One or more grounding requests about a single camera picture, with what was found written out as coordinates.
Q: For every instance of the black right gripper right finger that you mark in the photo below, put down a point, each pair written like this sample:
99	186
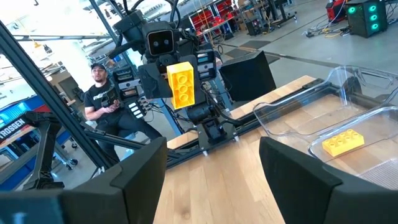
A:
311	199

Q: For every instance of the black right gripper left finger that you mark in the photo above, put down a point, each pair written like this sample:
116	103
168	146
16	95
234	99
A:
93	205

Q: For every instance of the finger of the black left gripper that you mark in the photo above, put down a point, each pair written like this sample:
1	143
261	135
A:
200	90
154	81

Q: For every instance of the yellow toy brick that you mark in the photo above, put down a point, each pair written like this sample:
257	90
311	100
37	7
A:
181	85
342	143

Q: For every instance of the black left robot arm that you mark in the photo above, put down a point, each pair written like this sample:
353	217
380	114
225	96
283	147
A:
214	130

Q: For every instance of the grey drawer organizer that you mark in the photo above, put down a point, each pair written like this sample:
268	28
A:
126	82
206	65

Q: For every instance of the red tool cabinet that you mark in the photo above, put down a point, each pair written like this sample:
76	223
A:
205	20

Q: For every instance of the person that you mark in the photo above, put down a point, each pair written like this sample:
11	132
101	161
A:
102	93

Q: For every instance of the clear plastic bin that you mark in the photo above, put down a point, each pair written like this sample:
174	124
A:
373	77
382	177

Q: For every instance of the computer tower with green lights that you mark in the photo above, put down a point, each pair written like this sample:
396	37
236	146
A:
367	17

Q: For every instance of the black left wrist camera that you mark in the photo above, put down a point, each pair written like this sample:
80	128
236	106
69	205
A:
160	42

